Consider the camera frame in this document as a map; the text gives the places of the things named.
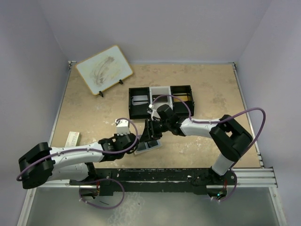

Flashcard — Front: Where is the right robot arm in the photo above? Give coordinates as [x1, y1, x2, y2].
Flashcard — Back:
[140, 104, 253, 176]

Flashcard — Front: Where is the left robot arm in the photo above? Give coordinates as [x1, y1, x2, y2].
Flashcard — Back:
[16, 133, 139, 189]

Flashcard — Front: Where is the black card in bin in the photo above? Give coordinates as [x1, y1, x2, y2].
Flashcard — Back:
[152, 95, 169, 103]

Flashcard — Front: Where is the silver cards stack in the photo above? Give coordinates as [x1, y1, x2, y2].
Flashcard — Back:
[132, 95, 149, 105]

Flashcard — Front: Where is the gold card in bin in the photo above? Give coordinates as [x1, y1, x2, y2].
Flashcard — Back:
[173, 94, 191, 102]

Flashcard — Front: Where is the left black tray bin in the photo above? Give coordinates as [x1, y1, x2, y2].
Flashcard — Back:
[128, 87, 151, 120]

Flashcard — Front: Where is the black tray bin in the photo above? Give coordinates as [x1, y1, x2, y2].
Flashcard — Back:
[170, 85, 195, 117]
[128, 87, 151, 120]

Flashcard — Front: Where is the right black tray bin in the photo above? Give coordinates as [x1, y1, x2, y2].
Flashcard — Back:
[170, 85, 195, 117]

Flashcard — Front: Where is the middle white tray bin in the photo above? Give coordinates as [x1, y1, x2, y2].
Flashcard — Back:
[149, 86, 173, 110]

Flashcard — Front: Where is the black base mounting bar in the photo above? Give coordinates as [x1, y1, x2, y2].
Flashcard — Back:
[70, 168, 237, 196]

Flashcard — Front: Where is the white green paper box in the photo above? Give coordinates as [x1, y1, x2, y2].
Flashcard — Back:
[64, 131, 80, 147]

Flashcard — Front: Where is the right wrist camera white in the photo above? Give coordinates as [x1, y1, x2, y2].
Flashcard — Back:
[147, 104, 160, 121]

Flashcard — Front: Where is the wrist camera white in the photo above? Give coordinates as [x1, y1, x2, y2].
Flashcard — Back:
[147, 104, 160, 121]
[115, 119, 130, 136]

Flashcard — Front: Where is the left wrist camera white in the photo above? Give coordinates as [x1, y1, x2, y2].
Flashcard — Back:
[115, 119, 130, 136]

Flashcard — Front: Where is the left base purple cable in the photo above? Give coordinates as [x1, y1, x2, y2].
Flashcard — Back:
[79, 176, 127, 210]

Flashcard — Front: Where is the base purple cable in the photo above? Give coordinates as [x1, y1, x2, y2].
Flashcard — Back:
[79, 176, 127, 210]
[210, 170, 238, 203]

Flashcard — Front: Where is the whiteboard with yellow frame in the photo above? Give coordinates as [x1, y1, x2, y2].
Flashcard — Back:
[75, 45, 134, 96]

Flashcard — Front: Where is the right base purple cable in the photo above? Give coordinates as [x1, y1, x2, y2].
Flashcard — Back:
[210, 170, 238, 203]

